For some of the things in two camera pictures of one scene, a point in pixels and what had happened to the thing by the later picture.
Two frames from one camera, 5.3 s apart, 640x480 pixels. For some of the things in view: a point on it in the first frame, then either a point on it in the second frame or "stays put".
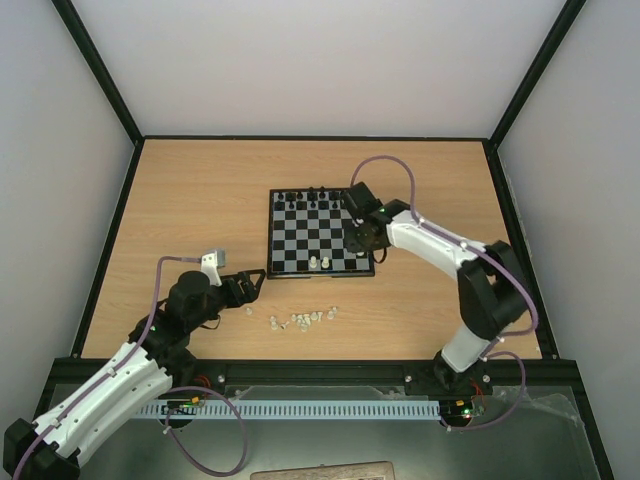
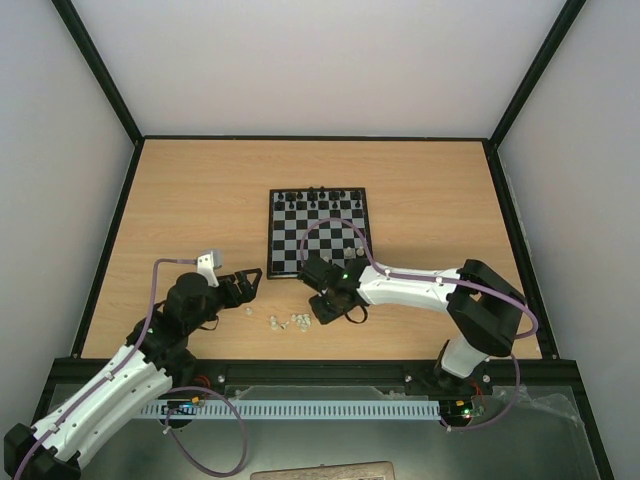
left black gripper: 251,293 stays put
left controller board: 182,407 stays put
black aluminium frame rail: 559,374 stays put
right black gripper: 361,240 -> 320,307
